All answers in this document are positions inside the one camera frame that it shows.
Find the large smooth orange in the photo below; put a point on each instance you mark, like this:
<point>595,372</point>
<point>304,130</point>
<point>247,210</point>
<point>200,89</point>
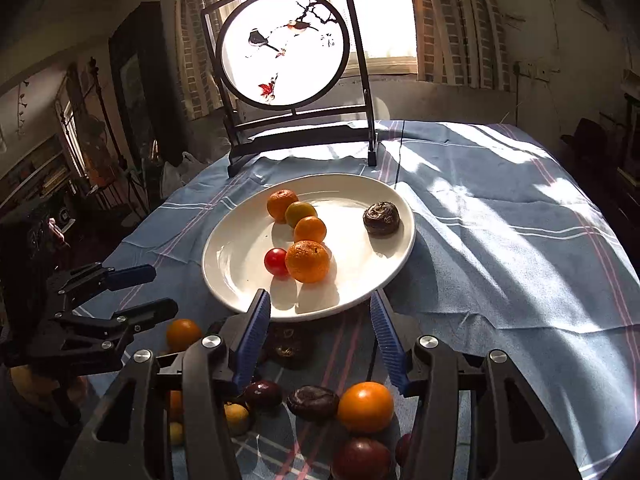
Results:
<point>365,406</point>

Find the dark tall cabinet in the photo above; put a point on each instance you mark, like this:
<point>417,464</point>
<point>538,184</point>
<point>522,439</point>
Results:
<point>140,85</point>

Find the brown water chestnut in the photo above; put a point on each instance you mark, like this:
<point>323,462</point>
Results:
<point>289,349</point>
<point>312,402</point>

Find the dark red plum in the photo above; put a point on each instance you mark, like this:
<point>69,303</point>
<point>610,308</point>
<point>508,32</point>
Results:
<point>263,393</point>
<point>402,450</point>
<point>361,460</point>

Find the wall socket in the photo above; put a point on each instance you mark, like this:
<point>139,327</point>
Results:
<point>530,70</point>

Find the small orange mandarin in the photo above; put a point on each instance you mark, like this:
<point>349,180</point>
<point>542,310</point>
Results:
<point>281,204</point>

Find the yellow-green small citrus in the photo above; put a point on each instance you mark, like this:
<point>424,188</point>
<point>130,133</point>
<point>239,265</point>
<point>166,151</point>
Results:
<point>302,210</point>

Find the dark chair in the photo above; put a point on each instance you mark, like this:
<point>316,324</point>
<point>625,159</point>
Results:
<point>585,137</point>

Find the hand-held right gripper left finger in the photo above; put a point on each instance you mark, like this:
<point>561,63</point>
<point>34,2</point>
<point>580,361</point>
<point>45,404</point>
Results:
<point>252,340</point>

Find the large bumpy mandarin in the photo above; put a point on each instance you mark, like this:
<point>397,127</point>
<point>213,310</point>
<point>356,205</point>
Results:
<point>307,262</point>

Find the small smooth orange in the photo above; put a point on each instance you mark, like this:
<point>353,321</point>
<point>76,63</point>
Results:
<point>311,230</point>
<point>182,335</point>
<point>175,405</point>

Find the white plastic bag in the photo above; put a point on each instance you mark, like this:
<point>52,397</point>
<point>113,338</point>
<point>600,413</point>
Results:
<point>181,172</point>

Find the large yellow-orange fruit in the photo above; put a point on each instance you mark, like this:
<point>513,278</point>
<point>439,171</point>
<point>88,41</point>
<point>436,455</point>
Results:
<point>30,385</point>

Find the bright window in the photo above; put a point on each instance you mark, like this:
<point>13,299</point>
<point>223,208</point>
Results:
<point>385,10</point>

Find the white round plate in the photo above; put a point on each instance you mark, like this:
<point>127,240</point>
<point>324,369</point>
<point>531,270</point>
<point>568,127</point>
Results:
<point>350,270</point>

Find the cluttered bookshelf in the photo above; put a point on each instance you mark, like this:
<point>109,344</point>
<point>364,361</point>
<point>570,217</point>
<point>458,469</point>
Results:
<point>35,175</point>

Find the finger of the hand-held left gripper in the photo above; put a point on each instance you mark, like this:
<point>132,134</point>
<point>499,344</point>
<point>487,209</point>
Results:
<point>150,311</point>
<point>131,275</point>

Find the round bird painting screen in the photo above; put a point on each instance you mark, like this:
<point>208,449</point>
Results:
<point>280,65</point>

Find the checked curtain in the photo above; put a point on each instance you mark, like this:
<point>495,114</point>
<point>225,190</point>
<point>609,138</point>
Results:
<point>200,75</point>
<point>450,35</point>

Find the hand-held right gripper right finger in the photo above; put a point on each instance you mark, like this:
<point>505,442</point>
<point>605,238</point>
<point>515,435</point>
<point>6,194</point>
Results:
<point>387,340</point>

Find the dark wrinkled passion fruit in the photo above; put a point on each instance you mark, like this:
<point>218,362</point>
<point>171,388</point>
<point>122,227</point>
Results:
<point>381,219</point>

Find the blue striped tablecloth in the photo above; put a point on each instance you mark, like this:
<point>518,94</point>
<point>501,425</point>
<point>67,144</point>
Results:
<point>500,260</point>

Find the small yellow fruit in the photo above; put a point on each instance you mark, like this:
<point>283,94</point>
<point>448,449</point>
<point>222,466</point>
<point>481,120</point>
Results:
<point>176,433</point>
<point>236,418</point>

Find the red cherry tomato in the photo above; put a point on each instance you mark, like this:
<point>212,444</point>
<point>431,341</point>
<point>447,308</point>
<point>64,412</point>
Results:
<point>275,261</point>

